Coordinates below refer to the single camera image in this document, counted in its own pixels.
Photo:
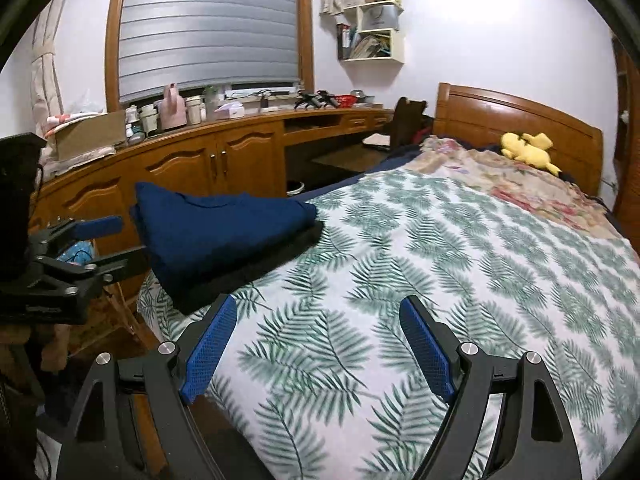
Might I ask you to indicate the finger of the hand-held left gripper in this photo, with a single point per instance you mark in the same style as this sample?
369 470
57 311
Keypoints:
125 260
102 226

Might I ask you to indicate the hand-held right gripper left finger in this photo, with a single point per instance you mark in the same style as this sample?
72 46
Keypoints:
207 350

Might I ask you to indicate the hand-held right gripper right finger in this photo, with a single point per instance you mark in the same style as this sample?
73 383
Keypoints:
425 347

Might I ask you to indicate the navy blue suit jacket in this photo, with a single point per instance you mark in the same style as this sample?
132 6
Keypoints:
215 225

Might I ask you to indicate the person's left hand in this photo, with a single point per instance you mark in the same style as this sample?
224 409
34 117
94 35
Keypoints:
57 347

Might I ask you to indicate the black folded garment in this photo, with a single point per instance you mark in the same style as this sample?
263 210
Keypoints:
250 275

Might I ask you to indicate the cardboard box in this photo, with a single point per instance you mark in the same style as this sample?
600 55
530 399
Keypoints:
90 137

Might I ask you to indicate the wooden desk cabinet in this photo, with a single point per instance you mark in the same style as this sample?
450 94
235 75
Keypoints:
175 160

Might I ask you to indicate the leaf-print bed sheet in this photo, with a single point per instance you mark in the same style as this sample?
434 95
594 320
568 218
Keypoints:
425 240

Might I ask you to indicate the white jar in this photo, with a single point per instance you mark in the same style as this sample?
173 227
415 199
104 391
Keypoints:
148 120
195 110

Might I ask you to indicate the pink jug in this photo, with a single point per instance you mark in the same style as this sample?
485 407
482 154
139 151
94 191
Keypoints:
172 110

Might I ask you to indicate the hanging beige curtain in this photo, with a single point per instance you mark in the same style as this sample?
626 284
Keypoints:
47 60

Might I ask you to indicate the pink tissue box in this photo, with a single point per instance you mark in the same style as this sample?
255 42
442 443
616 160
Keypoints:
230 111

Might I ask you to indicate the floral blanket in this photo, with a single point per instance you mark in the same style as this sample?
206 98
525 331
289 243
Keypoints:
500 180

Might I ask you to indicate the waste bin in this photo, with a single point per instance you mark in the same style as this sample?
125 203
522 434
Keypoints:
295 188

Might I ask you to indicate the white chair cushion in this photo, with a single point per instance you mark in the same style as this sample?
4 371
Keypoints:
376 141

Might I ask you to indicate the yellow plush toy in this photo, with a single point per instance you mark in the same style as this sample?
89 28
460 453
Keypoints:
530 152

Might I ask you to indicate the grey window blind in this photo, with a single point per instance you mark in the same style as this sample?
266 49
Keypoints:
200 25

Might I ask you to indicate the dark chair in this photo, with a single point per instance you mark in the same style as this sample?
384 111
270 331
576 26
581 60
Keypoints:
407 120

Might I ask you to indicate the black clamp tool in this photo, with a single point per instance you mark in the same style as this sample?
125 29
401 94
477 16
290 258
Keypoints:
306 101
326 99

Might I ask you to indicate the wooden bed headboard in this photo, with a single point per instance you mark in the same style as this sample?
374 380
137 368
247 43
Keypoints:
500 110

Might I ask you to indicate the red basket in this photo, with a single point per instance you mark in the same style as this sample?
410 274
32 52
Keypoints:
344 101

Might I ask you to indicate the wooden louvered wardrobe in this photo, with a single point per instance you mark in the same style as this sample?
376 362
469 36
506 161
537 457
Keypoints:
631 135

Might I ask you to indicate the row of binders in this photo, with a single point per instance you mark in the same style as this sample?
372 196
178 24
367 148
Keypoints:
344 42

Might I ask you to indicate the stack of magazines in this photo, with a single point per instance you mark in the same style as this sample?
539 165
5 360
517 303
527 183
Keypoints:
372 46

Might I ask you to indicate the grey paper bag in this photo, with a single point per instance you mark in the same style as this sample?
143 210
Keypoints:
378 16

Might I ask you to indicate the wooden window frame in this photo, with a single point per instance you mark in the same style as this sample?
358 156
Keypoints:
306 35

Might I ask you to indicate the white wall shelf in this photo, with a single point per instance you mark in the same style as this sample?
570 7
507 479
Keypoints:
397 47

